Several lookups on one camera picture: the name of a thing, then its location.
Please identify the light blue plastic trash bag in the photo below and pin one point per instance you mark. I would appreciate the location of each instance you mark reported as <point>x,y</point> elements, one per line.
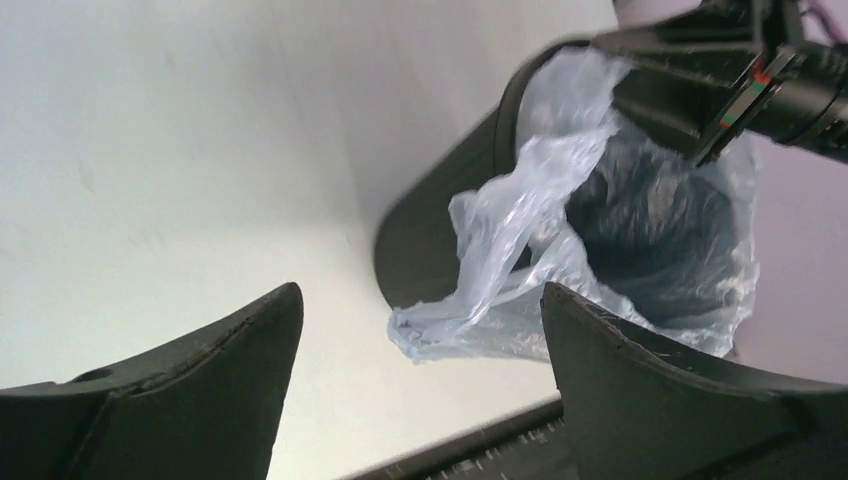
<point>594,205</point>

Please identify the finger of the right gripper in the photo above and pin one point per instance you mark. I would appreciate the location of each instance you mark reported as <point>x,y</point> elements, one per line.
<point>686,71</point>

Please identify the black ribbed trash bin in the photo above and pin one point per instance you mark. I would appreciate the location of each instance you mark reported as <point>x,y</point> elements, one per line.
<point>415,253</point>

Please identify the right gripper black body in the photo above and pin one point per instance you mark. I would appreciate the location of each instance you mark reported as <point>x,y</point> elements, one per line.
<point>762,55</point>

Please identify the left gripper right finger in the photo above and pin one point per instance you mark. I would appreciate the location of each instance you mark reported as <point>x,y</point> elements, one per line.
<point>638,405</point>

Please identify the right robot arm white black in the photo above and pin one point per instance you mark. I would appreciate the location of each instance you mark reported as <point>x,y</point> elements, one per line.
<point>820,93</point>

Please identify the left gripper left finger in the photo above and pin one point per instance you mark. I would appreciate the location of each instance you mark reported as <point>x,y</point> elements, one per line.
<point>206,405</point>

